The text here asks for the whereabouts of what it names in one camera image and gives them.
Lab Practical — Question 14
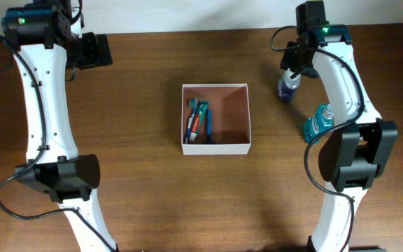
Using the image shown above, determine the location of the dark blue spray bottle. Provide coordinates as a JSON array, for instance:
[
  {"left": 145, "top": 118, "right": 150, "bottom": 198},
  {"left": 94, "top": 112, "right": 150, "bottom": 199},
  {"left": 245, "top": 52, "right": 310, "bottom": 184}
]
[{"left": 277, "top": 69, "right": 301, "bottom": 103}]

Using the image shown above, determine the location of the blue disposable razor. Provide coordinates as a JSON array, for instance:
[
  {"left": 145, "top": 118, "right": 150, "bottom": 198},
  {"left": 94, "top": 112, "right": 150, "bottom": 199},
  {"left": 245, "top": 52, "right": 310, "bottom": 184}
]
[{"left": 203, "top": 109, "right": 215, "bottom": 145}]

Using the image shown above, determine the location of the green Colgate toothpaste tube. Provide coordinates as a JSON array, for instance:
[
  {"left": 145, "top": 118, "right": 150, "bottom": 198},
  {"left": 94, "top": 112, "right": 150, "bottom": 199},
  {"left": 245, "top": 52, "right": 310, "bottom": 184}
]
[{"left": 189, "top": 101, "right": 209, "bottom": 142}]

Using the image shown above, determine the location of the blue white toothbrush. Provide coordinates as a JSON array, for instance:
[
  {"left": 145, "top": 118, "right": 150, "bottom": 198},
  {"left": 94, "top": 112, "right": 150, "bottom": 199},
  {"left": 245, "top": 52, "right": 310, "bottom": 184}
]
[{"left": 184, "top": 97, "right": 197, "bottom": 144}]

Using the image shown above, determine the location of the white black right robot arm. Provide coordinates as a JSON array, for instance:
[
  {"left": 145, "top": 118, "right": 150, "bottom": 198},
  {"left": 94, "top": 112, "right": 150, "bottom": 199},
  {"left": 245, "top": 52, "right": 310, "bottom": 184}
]
[{"left": 278, "top": 1, "right": 397, "bottom": 251}]

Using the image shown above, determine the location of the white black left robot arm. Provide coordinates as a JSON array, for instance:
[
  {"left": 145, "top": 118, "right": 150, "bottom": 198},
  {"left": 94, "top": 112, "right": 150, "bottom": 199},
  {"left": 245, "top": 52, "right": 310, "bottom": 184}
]
[{"left": 1, "top": 1, "right": 118, "bottom": 251}]

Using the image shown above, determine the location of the teal mouthwash bottle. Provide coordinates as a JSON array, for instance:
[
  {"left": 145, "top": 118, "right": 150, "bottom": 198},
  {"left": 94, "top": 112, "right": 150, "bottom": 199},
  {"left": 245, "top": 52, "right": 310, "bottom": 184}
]
[{"left": 304, "top": 104, "right": 334, "bottom": 143}]

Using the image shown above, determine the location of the white cardboard box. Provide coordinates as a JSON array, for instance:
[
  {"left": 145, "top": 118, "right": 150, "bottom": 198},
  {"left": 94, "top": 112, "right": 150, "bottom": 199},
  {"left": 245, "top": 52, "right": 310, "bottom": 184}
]
[{"left": 181, "top": 83, "right": 252, "bottom": 155}]

